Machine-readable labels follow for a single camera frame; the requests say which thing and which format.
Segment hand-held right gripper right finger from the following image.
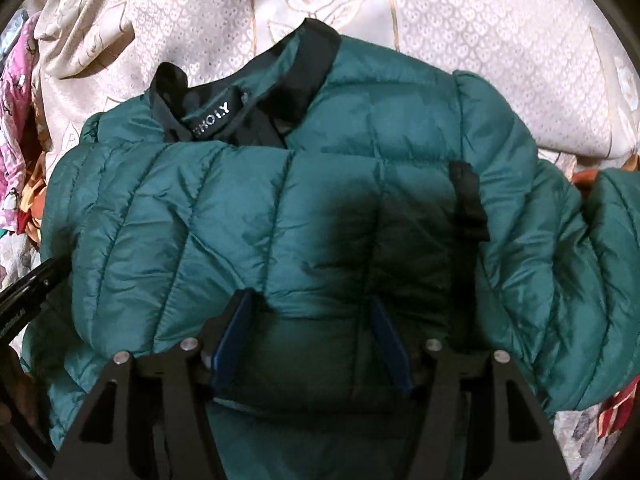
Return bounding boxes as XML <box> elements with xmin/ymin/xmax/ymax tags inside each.
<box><xmin>370</xmin><ymin>294</ymin><xmax>571</xmax><ymax>480</ymax></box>

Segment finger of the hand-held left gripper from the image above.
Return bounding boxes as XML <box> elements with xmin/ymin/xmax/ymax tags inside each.
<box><xmin>0</xmin><ymin>257</ymin><xmax>59</xmax><ymax>311</ymax></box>

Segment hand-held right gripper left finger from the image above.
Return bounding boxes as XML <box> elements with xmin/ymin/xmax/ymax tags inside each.
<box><xmin>50</xmin><ymin>289</ymin><xmax>253</xmax><ymax>480</ymax></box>

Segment green puffer jacket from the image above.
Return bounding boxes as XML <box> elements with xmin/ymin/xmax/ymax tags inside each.
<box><xmin>20</xmin><ymin>17</ymin><xmax>640</xmax><ymax>480</ymax></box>

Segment orange red striped cloth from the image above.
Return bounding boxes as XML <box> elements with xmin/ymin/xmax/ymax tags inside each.
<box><xmin>19</xmin><ymin>130</ymin><xmax>640</xmax><ymax>433</ymax></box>

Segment pink penguin print garment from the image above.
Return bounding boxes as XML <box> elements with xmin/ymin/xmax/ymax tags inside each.
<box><xmin>0</xmin><ymin>12</ymin><xmax>45</xmax><ymax>233</ymax></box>

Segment beige embossed floral blanket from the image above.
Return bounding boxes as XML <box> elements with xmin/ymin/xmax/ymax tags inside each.
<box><xmin>30</xmin><ymin>0</ymin><xmax>640</xmax><ymax>163</ymax></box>

